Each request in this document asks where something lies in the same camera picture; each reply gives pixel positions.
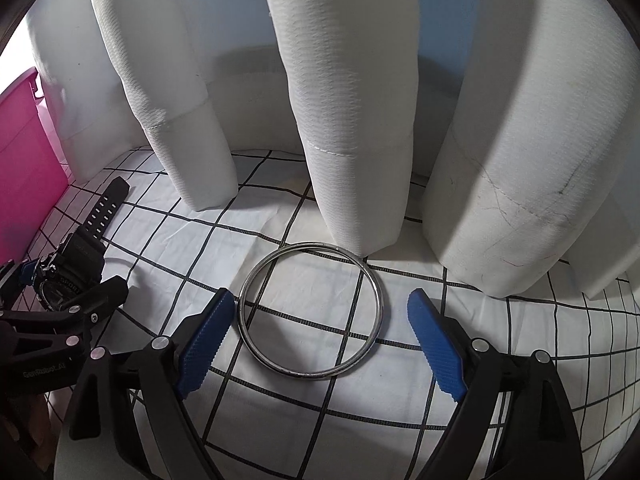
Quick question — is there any black digital wristwatch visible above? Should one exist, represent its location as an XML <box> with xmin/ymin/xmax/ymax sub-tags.
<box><xmin>32</xmin><ymin>177</ymin><xmax>129</xmax><ymax>311</ymax></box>

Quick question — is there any pink plastic tub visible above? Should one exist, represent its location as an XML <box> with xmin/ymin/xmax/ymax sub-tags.
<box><xmin>0</xmin><ymin>67</ymin><xmax>68</xmax><ymax>262</ymax></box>

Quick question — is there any white grid tablecloth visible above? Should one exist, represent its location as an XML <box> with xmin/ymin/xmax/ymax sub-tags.
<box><xmin>8</xmin><ymin>146</ymin><xmax>640</xmax><ymax>480</ymax></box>

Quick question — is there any large silver bangle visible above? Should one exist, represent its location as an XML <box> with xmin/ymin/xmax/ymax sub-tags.
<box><xmin>235</xmin><ymin>242</ymin><xmax>385</xmax><ymax>382</ymax></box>

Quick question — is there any white curtain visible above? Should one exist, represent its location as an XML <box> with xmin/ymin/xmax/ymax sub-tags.
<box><xmin>26</xmin><ymin>0</ymin><xmax>639</xmax><ymax>297</ymax></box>

